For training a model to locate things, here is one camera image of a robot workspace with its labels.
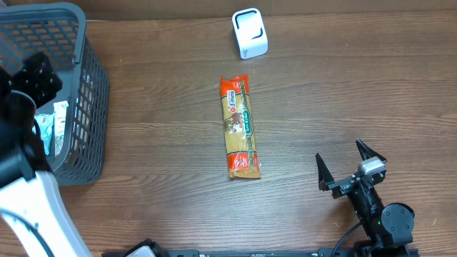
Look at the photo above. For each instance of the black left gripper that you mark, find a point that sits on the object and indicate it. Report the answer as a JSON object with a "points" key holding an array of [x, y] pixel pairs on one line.
{"points": [[39, 76]]}

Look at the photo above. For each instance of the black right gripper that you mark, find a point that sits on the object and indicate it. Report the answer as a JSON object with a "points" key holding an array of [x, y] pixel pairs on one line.
{"points": [[348, 182]]}

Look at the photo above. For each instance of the white hair product tube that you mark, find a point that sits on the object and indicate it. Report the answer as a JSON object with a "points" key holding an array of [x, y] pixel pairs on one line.
{"points": [[60, 109]]}

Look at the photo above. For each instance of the orange spaghetti packet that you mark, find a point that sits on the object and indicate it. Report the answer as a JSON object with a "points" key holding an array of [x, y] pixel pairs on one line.
{"points": [[241, 152]]}

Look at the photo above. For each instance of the teal wet wipes pack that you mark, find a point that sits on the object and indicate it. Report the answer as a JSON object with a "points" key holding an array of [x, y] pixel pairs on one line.
{"points": [[46, 124]]}

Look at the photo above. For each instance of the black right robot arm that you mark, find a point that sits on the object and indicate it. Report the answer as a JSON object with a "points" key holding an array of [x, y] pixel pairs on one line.
{"points": [[382, 230]]}

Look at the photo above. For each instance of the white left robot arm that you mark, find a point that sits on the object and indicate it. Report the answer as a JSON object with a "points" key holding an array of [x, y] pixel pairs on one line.
{"points": [[29, 190]]}

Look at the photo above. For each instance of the white barcode scanner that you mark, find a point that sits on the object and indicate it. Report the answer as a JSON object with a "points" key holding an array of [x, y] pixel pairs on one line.
{"points": [[250, 33]]}

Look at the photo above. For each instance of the grey plastic shopping basket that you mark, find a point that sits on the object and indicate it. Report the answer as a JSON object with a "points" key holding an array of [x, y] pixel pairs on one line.
{"points": [[59, 30]]}

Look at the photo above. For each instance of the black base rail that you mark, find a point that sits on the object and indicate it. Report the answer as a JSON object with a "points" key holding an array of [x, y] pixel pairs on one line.
{"points": [[322, 252]]}

